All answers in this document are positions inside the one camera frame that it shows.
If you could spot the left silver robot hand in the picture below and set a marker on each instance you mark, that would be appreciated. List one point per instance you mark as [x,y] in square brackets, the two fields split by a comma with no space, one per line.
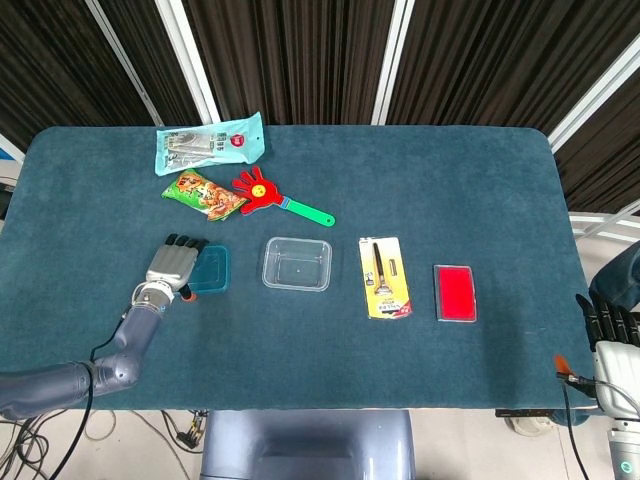
[172,262]

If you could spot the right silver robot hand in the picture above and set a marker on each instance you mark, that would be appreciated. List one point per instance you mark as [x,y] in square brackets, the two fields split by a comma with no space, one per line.
[617,370]

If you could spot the teal plastic lid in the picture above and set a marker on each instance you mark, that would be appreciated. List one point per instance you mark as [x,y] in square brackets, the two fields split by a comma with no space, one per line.
[215,272]

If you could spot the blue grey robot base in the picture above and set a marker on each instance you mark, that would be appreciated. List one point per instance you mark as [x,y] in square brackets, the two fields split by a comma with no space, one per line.
[300,440]

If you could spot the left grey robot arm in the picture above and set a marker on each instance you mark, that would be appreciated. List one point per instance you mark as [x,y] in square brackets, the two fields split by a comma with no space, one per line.
[140,330]

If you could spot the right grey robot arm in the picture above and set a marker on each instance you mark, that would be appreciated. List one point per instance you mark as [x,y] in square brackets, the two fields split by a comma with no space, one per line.
[625,450]

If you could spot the red hand clapper toy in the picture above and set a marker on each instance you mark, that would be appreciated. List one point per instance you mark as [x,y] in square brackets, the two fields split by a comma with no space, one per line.
[257,192]

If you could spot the clear plastic container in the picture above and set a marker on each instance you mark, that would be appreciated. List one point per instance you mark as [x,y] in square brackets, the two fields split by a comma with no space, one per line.
[297,270]

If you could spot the dark blue fabric mass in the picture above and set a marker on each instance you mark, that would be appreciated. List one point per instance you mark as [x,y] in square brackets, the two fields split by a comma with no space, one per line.
[570,419]
[617,275]

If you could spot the green snack bag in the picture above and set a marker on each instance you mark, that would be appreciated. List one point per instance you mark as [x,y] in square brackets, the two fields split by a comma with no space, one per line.
[205,195]

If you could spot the black bar under table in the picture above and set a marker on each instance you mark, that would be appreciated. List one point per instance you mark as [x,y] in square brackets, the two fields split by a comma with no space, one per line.
[525,413]

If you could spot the white floor object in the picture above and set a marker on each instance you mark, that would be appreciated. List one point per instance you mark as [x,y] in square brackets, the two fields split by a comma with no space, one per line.
[527,425]

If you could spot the light blue cutlery package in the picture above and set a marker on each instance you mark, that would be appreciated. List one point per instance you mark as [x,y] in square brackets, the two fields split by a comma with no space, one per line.
[210,145]

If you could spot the black power plug adapter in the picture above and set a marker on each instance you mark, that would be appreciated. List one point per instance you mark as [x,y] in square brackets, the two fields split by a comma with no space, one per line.
[192,432]

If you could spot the red card in clear case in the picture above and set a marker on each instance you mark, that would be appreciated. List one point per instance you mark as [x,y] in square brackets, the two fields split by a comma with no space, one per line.
[455,295]

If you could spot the white panel with blue edge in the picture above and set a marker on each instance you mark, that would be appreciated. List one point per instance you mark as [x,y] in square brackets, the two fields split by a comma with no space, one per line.
[10,150]

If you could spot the teal tablecloth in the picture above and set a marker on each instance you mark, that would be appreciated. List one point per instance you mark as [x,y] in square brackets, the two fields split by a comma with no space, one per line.
[350,175]

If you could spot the yellow razor blister pack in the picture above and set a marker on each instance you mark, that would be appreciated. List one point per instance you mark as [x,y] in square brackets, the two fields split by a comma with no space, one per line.
[387,300]

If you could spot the dark pleated curtain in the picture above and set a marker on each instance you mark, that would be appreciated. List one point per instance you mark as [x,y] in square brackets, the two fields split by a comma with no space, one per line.
[300,50]

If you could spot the white metal rack frame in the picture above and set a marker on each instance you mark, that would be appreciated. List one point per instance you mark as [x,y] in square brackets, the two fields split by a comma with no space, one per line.
[605,227]

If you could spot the thin grey frame post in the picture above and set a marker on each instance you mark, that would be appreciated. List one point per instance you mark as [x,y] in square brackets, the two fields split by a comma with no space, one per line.
[126,65]

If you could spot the white frame post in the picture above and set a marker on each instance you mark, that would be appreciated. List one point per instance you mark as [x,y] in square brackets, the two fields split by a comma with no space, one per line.
[192,60]
[392,60]
[595,95]

